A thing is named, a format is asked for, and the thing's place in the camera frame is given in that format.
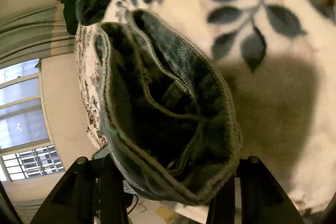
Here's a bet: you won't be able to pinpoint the window with white frame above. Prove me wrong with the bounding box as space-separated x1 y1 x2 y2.
0 59 64 182

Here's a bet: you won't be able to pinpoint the light blue denim shorts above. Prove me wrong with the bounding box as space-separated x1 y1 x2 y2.
94 10 242 205

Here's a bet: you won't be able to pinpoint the floral bed blanket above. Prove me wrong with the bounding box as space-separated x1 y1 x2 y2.
75 0 335 212

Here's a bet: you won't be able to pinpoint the grey green curtain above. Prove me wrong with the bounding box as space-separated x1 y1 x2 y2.
1 4 75 69

